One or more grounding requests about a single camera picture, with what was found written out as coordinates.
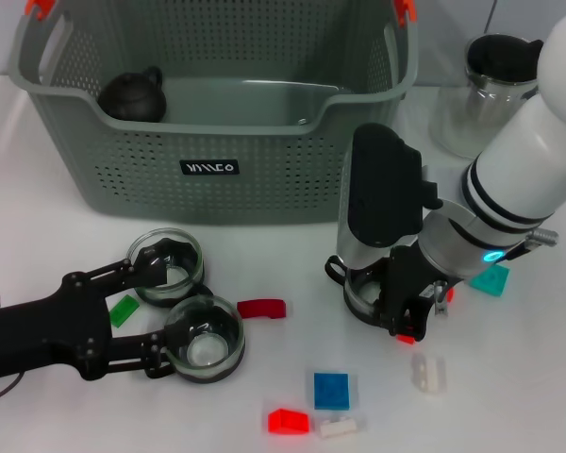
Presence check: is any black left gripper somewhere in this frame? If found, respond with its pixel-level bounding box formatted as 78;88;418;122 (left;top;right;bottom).
0;257;191;383

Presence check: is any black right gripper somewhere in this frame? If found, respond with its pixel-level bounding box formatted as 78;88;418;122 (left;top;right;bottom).
375;244;447;344

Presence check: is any thin green plate brick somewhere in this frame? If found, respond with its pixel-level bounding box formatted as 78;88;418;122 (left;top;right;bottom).
108;294;141;327

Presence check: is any grey perforated storage bin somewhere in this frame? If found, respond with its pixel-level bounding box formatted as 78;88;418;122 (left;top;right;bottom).
8;0;420;227

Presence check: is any orange bin clip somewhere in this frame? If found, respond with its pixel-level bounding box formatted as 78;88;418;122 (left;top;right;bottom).
393;0;416;25
25;0;58;23

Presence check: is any silver angled gripper plug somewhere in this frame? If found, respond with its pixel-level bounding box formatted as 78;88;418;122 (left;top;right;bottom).
432;279;450;317

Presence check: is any chunky white brick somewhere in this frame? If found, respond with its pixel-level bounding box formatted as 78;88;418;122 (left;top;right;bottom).
410;352;449;396

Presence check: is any teal square plate brick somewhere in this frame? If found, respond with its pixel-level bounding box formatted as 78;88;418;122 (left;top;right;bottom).
469;263;510;297

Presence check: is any blue square plate brick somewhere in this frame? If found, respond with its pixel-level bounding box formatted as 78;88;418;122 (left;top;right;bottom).
313;372;351;411

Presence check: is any dark red curved brick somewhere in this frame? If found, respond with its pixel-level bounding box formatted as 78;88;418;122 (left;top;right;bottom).
237;297;288;322

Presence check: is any flat white brick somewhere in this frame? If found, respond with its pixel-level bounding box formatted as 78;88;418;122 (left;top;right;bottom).
319;415;362;441

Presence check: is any bright red slope brick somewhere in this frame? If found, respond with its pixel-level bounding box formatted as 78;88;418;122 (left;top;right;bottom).
267;408;311;435

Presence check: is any glass pitcher black lid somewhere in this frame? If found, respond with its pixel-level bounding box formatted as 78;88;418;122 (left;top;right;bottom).
427;32;546;161

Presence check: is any dark clay teapot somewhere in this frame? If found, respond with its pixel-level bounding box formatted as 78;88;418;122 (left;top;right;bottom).
97;65;167;123

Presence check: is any dark left arm cable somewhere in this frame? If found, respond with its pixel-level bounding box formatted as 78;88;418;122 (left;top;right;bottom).
0;372;27;406

